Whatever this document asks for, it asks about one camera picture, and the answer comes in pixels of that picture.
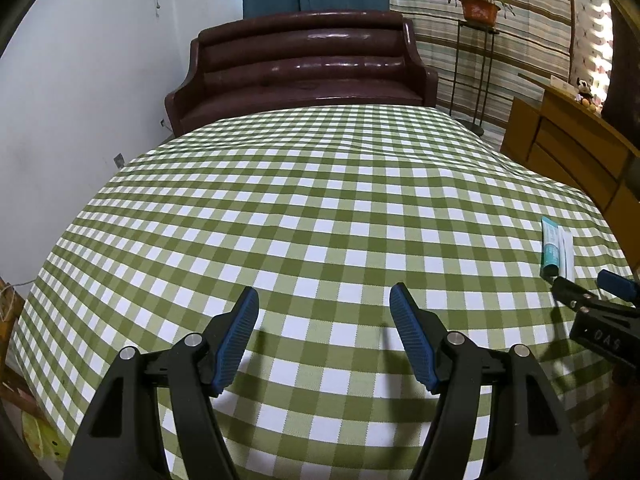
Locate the white teal tube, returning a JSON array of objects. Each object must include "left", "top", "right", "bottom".
[{"left": 540, "top": 217, "right": 561, "bottom": 281}]

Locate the white twisted wrapper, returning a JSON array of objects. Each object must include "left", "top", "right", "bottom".
[{"left": 559, "top": 228, "right": 575, "bottom": 282}]

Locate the wooden sideboard cabinet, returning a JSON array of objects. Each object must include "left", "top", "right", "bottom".
[{"left": 500, "top": 72, "right": 640, "bottom": 231}]

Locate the mickey mouse plush toy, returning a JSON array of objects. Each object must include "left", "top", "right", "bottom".
[{"left": 576, "top": 78, "right": 597, "bottom": 112}]

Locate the white box on cabinet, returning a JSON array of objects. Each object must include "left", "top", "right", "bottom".
[{"left": 550, "top": 75, "right": 577, "bottom": 96}]

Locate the striped curtain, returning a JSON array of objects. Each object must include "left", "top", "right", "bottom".
[{"left": 390, "top": 0, "right": 613, "bottom": 145}]

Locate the green white checkered tablecloth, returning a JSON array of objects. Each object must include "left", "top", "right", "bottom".
[{"left": 12, "top": 105, "right": 629, "bottom": 479}]

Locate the black metal plant stand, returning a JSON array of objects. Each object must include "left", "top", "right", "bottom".
[{"left": 448, "top": 20, "right": 499, "bottom": 138}]

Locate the potted plant terracotta pot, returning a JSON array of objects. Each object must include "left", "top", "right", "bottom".
[{"left": 448, "top": 0, "right": 514, "bottom": 27}]

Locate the dark red leather sofa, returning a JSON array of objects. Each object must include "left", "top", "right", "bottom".
[{"left": 165, "top": 10, "right": 438, "bottom": 136}]

